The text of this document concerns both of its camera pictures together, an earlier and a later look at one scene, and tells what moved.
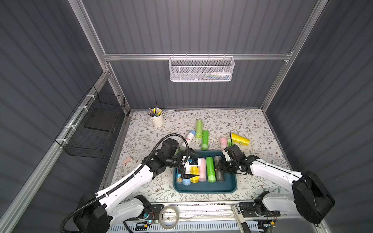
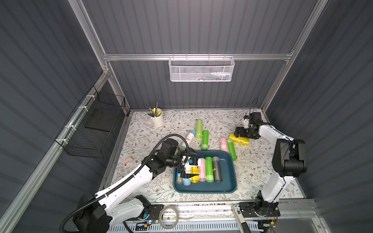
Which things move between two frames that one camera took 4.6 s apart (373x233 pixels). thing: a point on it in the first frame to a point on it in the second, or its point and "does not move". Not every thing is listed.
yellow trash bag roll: [240, 139] does not move
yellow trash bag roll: [194, 170] does not move
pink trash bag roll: [202, 170] does not move
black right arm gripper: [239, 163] to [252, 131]
